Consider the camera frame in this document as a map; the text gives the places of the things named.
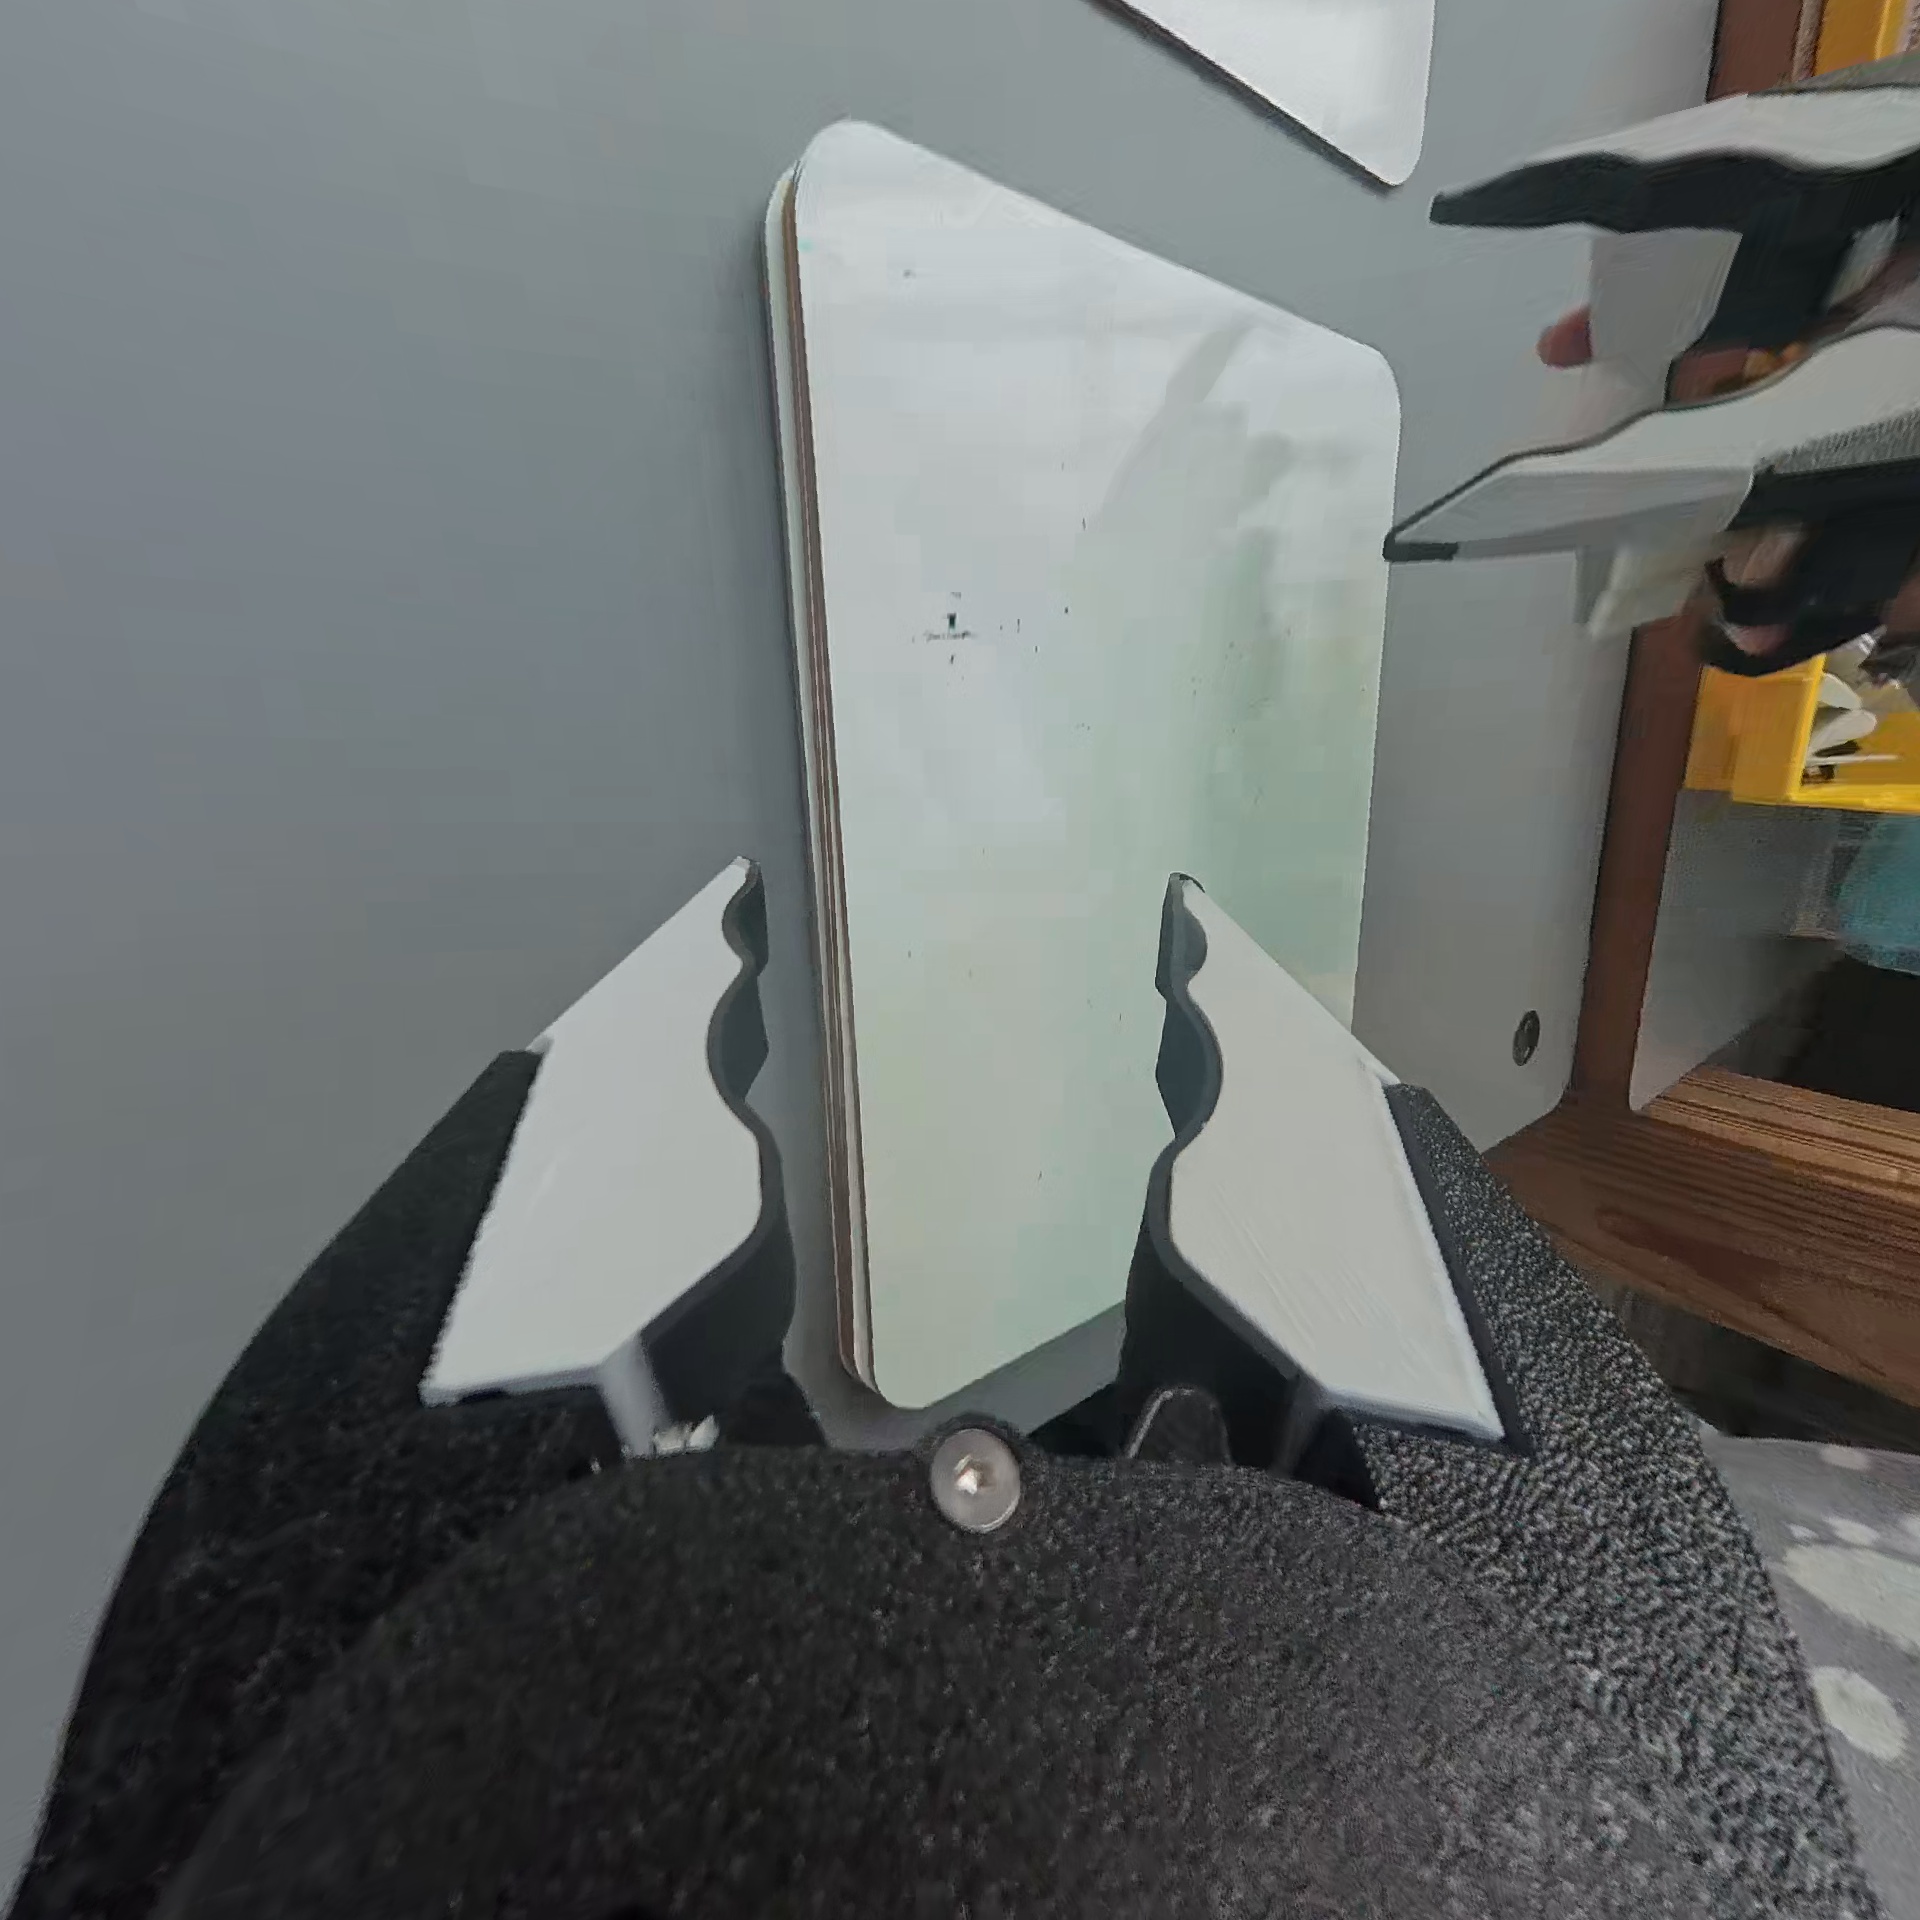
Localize yellow parts bins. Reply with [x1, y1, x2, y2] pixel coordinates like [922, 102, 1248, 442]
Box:
[1566, 0, 1920, 1121]

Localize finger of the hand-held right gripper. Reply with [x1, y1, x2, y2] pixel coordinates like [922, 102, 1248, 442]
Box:
[1384, 354, 1920, 642]
[1431, 77, 1920, 412]

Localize person's right hand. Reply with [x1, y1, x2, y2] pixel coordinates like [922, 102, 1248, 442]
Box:
[1539, 304, 1815, 667]

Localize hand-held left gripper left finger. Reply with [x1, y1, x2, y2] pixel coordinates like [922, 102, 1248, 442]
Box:
[420, 860, 798, 1463]

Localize stack of white boards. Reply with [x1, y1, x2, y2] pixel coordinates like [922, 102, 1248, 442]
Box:
[765, 120, 1405, 1410]

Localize white rounded board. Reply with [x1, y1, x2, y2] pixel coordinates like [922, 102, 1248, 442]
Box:
[1101, 0, 1435, 188]

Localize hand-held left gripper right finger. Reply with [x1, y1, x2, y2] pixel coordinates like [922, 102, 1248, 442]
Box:
[1123, 874, 1506, 1509]

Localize pile of grey plastic parts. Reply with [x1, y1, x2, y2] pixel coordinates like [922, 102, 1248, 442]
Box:
[1807, 637, 1920, 785]

